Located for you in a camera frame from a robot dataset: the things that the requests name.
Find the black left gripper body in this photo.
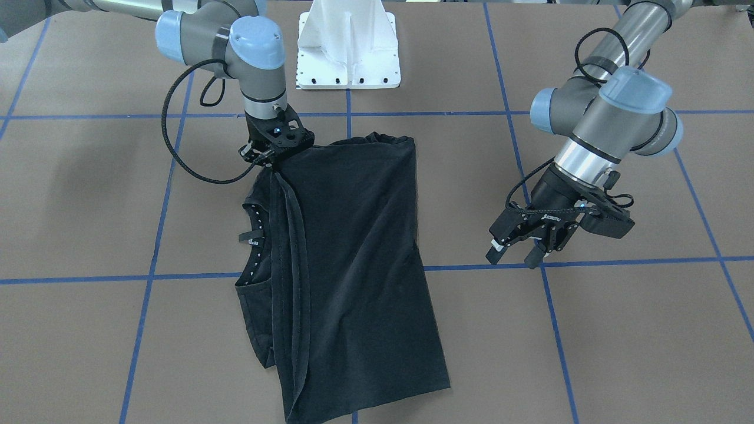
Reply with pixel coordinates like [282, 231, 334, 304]
[488, 164, 635, 243]

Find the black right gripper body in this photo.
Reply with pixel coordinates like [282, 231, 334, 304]
[238, 105, 315, 165]

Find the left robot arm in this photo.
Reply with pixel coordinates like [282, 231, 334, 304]
[487, 1, 693, 269]

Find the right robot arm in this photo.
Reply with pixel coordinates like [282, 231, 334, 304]
[40, 1, 315, 164]

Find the brown paper table cover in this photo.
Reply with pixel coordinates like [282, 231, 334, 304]
[1, 2, 753, 423]

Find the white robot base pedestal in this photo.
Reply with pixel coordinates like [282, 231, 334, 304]
[296, 1, 401, 90]

